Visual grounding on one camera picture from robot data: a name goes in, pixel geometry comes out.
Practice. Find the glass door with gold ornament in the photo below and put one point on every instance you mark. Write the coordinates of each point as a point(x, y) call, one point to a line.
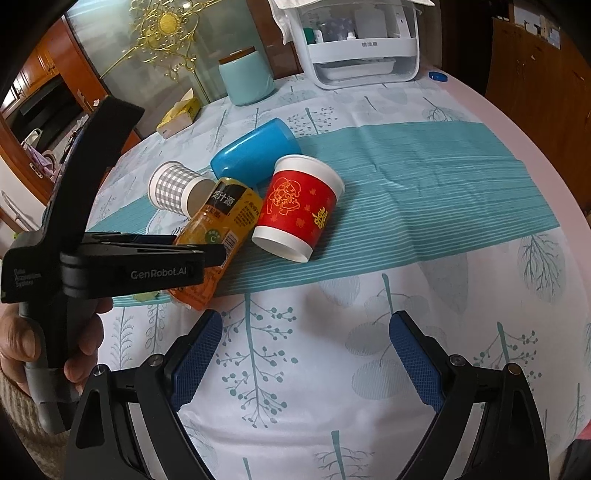
point(150, 52)

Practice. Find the teal canister with brown lid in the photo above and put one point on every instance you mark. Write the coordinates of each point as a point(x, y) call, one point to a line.
point(246, 76)

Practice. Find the blue plastic cup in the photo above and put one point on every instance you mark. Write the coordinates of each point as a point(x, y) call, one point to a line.
point(250, 159)

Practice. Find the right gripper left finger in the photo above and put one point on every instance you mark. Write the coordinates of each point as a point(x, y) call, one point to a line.
point(103, 443)

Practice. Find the tree pattern tablecloth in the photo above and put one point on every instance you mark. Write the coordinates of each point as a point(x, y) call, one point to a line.
point(305, 383)

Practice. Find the white cosmetic organizer box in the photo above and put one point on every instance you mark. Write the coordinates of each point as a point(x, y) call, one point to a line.
point(343, 44)

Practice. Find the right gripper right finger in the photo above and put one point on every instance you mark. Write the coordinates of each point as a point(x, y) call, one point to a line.
point(510, 442)

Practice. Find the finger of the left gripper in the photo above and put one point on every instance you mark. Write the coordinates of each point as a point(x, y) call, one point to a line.
point(145, 256)
point(128, 238)

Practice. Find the dark wooden cabinet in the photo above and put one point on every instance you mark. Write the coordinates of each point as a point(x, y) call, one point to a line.
point(541, 81)

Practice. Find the yellow tissue box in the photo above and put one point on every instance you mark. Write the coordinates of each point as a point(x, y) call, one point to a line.
point(180, 116)

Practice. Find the person left hand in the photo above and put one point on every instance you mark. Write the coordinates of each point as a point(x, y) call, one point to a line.
point(20, 344)

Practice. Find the grey checkered paper cup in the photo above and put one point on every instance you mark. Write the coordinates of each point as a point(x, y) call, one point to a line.
point(175, 188)

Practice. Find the teal striped table runner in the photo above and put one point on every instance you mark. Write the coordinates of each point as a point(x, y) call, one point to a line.
point(414, 192)

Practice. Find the white cloth on organizer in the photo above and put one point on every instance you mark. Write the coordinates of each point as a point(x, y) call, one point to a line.
point(281, 11)

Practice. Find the small blue lid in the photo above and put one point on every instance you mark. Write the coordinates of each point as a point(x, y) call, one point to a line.
point(438, 76)

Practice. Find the red paper cup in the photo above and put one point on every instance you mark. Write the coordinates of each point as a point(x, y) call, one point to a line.
point(302, 194)

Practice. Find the orange juice cup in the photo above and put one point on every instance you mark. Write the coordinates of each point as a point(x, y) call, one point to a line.
point(227, 218)

